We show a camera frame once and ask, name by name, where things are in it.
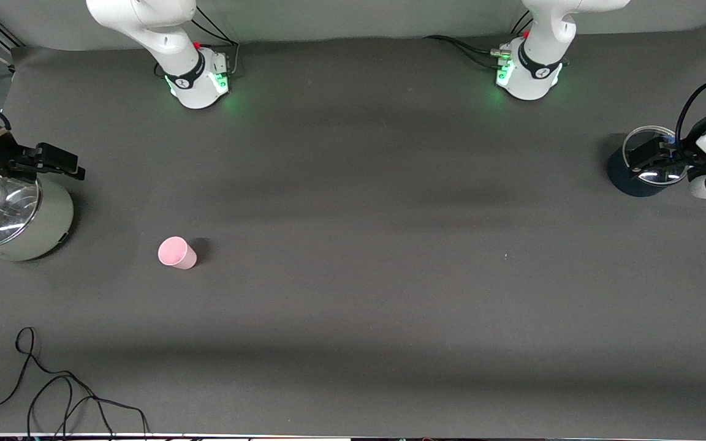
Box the thin black loose cable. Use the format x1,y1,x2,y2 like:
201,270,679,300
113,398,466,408
0,326,150,437

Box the black right arm base cables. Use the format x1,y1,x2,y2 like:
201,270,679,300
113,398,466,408
191,5,241,78

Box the dark grey table mat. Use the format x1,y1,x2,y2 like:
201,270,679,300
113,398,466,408
0,21,706,437

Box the sage green cooking pot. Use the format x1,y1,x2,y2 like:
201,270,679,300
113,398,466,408
0,175,75,265

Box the black left arm base cables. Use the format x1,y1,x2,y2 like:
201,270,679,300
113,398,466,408
423,12,533,69

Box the dark blue saucepan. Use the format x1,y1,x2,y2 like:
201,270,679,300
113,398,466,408
607,126,692,198

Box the pink plastic cup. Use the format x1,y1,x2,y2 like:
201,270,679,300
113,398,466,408
157,236,199,271

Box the glass lid with blue knob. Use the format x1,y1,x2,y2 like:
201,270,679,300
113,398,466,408
623,126,692,185

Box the black arm base cables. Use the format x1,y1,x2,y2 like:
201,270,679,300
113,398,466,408
423,12,533,69
191,5,241,78

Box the aluminium frame rail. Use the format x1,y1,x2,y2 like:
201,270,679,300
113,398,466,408
0,18,24,69

